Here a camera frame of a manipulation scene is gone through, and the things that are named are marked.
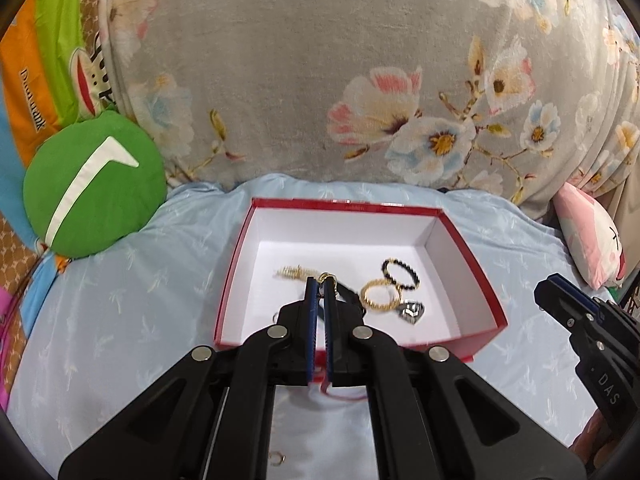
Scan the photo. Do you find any silver heart pendant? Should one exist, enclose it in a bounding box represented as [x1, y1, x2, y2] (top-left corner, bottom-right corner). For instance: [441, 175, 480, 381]
[395, 300, 426, 326]

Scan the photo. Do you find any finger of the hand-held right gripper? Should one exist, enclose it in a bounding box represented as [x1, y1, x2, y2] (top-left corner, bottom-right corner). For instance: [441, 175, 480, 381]
[533, 280, 597, 334]
[547, 273, 602, 312]

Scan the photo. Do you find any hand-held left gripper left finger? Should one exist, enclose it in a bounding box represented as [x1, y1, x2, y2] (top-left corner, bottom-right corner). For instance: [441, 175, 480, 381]
[59, 279, 317, 480]

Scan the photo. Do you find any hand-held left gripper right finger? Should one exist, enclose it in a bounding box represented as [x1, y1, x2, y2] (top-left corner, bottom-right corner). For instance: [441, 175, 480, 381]
[324, 279, 587, 480]

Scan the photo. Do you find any green round cushion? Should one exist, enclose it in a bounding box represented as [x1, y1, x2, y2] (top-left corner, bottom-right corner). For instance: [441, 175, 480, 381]
[22, 110, 167, 260]

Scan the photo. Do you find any pink pillow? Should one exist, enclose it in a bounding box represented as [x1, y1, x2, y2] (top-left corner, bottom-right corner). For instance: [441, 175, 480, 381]
[552, 181, 628, 291]

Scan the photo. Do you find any colourful cartoon printed sheet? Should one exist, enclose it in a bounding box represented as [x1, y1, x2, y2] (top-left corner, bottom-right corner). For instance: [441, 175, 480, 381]
[0, 0, 131, 411]

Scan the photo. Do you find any pearl bracelet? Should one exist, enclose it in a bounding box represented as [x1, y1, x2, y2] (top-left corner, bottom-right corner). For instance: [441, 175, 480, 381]
[272, 265, 337, 286]

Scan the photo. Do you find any black bead bracelet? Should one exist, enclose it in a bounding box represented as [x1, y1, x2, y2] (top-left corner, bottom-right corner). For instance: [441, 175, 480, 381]
[381, 257, 420, 291]

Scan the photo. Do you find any grey floral blanket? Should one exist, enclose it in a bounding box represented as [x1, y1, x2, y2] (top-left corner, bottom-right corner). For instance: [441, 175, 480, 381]
[97, 0, 640, 221]

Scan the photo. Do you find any black wristwatch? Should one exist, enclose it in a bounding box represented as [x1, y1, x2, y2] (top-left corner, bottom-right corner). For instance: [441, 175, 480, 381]
[336, 284, 370, 317]

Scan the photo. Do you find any red box with handle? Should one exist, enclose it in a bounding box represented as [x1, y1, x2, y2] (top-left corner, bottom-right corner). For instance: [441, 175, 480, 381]
[214, 197, 508, 402]

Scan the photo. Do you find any person's right hand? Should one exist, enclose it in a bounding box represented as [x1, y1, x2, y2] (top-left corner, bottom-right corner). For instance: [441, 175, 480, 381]
[570, 417, 608, 468]

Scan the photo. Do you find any gold chain bangle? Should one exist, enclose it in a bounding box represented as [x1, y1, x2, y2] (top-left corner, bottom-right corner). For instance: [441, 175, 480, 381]
[360, 279, 402, 313]

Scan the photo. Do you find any light blue palm-print sheet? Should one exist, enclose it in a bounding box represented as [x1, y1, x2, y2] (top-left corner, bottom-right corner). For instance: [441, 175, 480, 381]
[7, 172, 601, 480]

